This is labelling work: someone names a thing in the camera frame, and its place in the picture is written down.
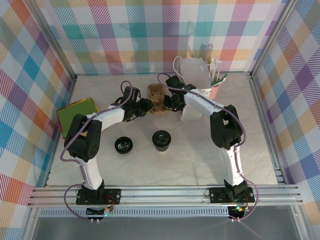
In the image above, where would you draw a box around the white patterned gift bag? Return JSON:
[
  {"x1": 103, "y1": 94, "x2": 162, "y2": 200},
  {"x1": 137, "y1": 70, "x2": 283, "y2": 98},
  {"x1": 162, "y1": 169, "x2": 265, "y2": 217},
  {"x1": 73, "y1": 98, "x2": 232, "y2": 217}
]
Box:
[{"x1": 173, "y1": 55, "x2": 214, "y2": 123}]

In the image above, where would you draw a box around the black lidded coffee cup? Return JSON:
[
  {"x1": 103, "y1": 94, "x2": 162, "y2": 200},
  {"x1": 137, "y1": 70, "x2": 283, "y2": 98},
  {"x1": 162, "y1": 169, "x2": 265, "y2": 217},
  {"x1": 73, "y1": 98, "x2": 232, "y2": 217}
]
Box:
[{"x1": 151, "y1": 129, "x2": 172, "y2": 149}]

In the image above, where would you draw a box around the black lid stack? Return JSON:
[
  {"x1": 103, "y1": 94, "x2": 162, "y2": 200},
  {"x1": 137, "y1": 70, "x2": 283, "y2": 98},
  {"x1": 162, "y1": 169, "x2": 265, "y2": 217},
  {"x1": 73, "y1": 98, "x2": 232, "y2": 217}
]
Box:
[{"x1": 114, "y1": 136, "x2": 133, "y2": 155}]

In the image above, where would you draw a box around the stack of coloured napkins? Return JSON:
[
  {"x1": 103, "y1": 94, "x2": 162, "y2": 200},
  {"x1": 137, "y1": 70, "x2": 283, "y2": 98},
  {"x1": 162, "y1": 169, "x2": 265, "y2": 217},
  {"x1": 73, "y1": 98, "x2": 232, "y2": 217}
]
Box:
[{"x1": 56, "y1": 98, "x2": 100, "y2": 141}]

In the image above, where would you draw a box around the green paper napkin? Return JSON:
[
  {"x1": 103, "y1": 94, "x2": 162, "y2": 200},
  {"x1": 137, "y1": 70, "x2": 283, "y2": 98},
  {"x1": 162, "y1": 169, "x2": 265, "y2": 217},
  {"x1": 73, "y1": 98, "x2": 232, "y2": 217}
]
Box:
[{"x1": 56, "y1": 98, "x2": 99, "y2": 138}]

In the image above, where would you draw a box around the pink holder cup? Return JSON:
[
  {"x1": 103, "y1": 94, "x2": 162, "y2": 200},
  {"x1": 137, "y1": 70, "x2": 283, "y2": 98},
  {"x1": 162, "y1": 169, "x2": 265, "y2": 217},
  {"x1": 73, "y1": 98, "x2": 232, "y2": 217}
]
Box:
[{"x1": 208, "y1": 84, "x2": 222, "y2": 100}]

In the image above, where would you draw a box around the green white stick packet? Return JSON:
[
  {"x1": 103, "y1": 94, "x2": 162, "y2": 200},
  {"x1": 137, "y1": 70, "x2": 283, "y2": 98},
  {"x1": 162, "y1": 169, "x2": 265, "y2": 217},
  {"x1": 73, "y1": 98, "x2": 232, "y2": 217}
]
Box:
[{"x1": 212, "y1": 73, "x2": 228, "y2": 88}]

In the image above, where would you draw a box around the red paper napkin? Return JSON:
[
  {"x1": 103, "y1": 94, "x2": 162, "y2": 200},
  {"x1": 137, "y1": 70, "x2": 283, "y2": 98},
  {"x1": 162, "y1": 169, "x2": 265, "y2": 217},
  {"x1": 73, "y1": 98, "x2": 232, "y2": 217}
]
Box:
[{"x1": 56, "y1": 115, "x2": 65, "y2": 137}]

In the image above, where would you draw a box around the aluminium side rail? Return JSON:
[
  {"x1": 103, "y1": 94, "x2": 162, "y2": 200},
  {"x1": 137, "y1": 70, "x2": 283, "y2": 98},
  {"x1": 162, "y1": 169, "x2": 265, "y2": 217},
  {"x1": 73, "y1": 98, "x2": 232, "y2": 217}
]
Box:
[
  {"x1": 43, "y1": 74, "x2": 77, "y2": 188},
  {"x1": 248, "y1": 73, "x2": 286, "y2": 186}
]

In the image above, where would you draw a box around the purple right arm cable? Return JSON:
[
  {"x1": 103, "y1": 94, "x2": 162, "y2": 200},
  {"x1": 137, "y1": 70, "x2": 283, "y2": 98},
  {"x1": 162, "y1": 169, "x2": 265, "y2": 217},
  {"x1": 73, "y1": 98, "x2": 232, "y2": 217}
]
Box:
[{"x1": 157, "y1": 73, "x2": 258, "y2": 222}]

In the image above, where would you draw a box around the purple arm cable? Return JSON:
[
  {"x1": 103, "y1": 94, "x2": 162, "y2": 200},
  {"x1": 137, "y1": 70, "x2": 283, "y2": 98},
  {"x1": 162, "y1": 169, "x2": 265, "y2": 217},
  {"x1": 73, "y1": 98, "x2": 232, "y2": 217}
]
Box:
[
  {"x1": 61, "y1": 80, "x2": 133, "y2": 222},
  {"x1": 157, "y1": 73, "x2": 258, "y2": 222}
]

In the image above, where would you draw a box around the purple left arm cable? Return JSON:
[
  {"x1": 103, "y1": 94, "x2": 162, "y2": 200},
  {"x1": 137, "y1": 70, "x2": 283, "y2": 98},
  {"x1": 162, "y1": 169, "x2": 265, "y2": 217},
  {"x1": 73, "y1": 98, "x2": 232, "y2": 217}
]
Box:
[{"x1": 61, "y1": 80, "x2": 133, "y2": 222}]

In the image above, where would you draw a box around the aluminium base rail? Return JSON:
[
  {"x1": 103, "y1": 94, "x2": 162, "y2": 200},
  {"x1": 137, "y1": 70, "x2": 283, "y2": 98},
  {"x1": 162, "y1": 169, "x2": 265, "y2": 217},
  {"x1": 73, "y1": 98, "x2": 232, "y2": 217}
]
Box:
[{"x1": 26, "y1": 184, "x2": 304, "y2": 208}]

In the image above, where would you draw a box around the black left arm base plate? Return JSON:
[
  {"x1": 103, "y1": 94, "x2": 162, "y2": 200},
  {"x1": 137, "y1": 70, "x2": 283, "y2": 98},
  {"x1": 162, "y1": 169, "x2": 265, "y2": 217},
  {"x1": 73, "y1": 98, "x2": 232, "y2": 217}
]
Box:
[{"x1": 75, "y1": 187, "x2": 122, "y2": 206}]

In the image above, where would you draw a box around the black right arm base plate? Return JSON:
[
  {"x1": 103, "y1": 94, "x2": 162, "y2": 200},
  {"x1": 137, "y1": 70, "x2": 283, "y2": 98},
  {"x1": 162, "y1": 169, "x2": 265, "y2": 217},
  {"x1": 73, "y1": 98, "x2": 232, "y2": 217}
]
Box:
[{"x1": 208, "y1": 186, "x2": 256, "y2": 205}]

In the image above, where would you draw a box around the aluminium frame post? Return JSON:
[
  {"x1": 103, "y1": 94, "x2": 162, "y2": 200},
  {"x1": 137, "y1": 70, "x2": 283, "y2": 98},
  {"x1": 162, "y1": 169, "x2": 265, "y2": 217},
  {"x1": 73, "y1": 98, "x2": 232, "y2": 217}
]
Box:
[
  {"x1": 29, "y1": 0, "x2": 78, "y2": 85},
  {"x1": 249, "y1": 0, "x2": 300, "y2": 80}
]

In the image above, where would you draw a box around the slotted cable duct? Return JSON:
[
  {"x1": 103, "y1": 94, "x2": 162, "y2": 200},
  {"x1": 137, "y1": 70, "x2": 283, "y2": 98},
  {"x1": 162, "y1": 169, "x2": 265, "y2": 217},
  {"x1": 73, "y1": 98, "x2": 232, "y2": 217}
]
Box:
[{"x1": 39, "y1": 208, "x2": 230, "y2": 218}]

